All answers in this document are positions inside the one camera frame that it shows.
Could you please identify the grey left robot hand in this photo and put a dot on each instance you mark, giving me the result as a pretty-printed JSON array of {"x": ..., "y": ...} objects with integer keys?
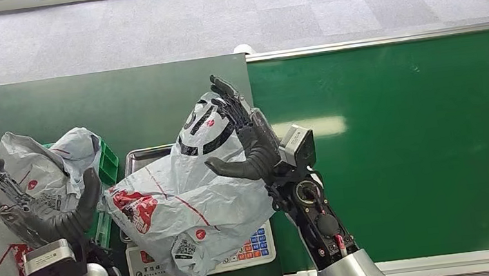
[{"x": 47, "y": 221}]

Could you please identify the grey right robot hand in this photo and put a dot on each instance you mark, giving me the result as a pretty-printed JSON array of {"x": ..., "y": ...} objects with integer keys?
[{"x": 257, "y": 149}]

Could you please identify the grey package with black letters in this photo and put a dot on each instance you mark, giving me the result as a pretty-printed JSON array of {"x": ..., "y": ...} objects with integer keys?
[{"x": 196, "y": 197}]

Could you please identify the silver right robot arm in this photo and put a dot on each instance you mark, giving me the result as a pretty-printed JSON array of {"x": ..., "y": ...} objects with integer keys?
[{"x": 330, "y": 246}]

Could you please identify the grey package with red print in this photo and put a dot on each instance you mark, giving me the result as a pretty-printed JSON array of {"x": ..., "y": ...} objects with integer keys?
[{"x": 44, "y": 155}]

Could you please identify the white conveyor roller end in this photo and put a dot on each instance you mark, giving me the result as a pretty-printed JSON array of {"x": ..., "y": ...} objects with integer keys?
[{"x": 243, "y": 50}]

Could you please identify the green conveyor belt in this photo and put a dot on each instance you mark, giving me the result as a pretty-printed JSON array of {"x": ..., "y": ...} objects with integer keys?
[{"x": 405, "y": 91}]

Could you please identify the green plastic crate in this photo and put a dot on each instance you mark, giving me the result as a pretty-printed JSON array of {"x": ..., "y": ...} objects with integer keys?
[{"x": 109, "y": 161}]

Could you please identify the white electronic scale body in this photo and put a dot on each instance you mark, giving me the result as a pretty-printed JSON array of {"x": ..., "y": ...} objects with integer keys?
[{"x": 149, "y": 272}]

